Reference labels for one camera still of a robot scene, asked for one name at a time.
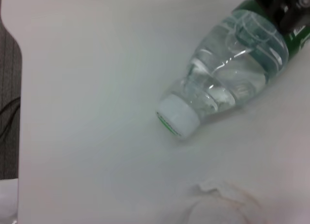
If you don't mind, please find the white paper ball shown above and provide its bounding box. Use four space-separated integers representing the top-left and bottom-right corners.
188 179 269 224

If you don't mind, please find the clear water bottle green label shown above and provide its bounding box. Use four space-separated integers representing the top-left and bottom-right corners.
155 0 310 140

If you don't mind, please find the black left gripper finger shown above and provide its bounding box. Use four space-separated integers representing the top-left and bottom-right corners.
249 0 310 34

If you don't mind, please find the thin black cable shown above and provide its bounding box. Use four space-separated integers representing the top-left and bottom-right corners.
0 96 20 137

